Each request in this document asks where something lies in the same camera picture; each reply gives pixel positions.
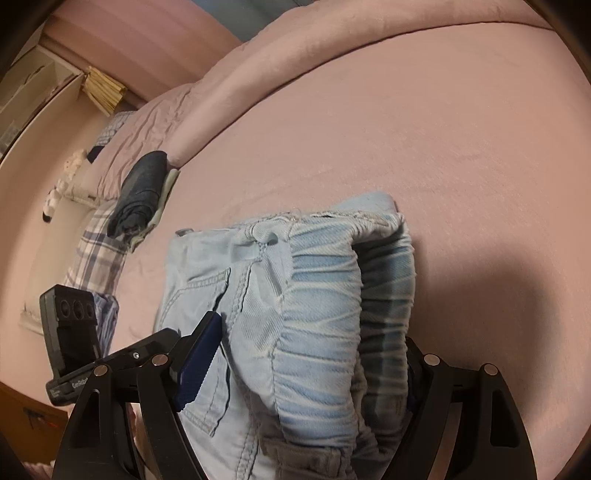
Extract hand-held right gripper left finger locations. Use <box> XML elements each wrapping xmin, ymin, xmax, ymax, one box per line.
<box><xmin>53</xmin><ymin>311</ymin><xmax>222</xmax><ymax>480</ymax></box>

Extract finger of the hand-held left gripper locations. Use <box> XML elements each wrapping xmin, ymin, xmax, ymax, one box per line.
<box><xmin>100</xmin><ymin>329</ymin><xmax>183</xmax><ymax>370</ymax></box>

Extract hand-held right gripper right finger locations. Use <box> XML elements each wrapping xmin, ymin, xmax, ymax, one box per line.
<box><xmin>376</xmin><ymin>337</ymin><xmax>539</xmax><ymax>480</ymax></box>

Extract light blue denim pants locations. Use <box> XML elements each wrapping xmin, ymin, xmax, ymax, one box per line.
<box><xmin>152</xmin><ymin>193</ymin><xmax>419</xmax><ymax>480</ymax></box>

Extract blue striped cloth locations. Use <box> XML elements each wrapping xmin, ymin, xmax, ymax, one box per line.
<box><xmin>92</xmin><ymin>292</ymin><xmax>121</xmax><ymax>349</ymax></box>

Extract plaid fabric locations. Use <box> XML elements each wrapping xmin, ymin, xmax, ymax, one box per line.
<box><xmin>62</xmin><ymin>200</ymin><xmax>130</xmax><ymax>296</ymax></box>

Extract brown wooden furniture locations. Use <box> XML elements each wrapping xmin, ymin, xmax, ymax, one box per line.
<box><xmin>0</xmin><ymin>381</ymin><xmax>70</xmax><ymax>464</ymax></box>

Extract white pillow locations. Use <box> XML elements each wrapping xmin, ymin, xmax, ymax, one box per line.
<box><xmin>60</xmin><ymin>166</ymin><xmax>102</xmax><ymax>204</ymax></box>

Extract folded dark grey clothes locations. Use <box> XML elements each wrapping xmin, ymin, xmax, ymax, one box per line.
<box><xmin>106</xmin><ymin>151</ymin><xmax>168</xmax><ymax>241</ymax></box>

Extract white spotted plush toy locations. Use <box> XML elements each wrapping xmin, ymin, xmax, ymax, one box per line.
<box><xmin>41</xmin><ymin>148</ymin><xmax>88</xmax><ymax>223</ymax></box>

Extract blue checked cloth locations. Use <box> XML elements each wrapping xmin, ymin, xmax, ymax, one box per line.
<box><xmin>95</xmin><ymin>110</ymin><xmax>137</xmax><ymax>145</ymax></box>

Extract pink pillow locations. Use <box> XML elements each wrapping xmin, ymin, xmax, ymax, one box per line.
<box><xmin>95</xmin><ymin>83</ymin><xmax>199</xmax><ymax>199</ymax></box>

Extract white wardrobe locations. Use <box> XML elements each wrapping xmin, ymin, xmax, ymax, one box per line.
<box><xmin>0</xmin><ymin>44</ymin><xmax>86</xmax><ymax>160</ymax></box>

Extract yellow cloth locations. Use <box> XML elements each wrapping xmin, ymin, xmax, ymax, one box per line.
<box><xmin>82</xmin><ymin>66</ymin><xmax>127</xmax><ymax>116</ymax></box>

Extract pink bed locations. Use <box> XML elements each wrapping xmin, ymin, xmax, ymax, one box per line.
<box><xmin>65</xmin><ymin>0</ymin><xmax>591</xmax><ymax>480</ymax></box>

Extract pink curtain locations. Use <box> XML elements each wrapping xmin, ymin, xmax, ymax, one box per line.
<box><xmin>44</xmin><ymin>0</ymin><xmax>243</xmax><ymax>103</ymax></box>

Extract pink duvet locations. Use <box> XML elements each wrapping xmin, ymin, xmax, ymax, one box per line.
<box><xmin>166</xmin><ymin>0</ymin><xmax>555</xmax><ymax>169</ymax></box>

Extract grey-blue curtain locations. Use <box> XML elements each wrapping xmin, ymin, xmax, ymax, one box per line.
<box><xmin>194</xmin><ymin>0</ymin><xmax>305</xmax><ymax>44</ymax></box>

